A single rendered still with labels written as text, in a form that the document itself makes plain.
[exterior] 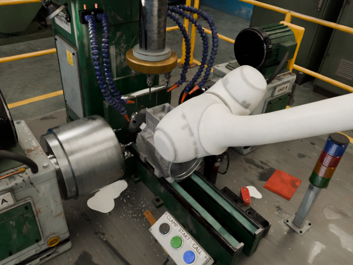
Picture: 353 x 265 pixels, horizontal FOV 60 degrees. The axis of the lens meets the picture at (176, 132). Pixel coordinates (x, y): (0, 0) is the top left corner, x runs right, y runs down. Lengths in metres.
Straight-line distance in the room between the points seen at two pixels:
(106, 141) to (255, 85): 0.52
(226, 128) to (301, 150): 1.16
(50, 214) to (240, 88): 0.66
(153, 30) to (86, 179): 0.51
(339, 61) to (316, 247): 3.08
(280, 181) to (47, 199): 0.96
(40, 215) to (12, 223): 0.08
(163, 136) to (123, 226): 0.65
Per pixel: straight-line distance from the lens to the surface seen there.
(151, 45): 1.03
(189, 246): 0.80
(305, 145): 1.74
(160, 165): 1.07
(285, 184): 1.43
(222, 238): 1.01
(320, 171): 1.10
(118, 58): 1.26
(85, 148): 0.97
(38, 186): 0.91
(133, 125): 1.26
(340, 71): 4.11
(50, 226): 1.03
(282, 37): 1.48
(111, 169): 1.00
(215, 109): 0.58
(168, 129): 0.57
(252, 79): 0.68
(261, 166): 1.49
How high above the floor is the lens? 1.73
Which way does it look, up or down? 36 degrees down
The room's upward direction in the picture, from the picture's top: 5 degrees clockwise
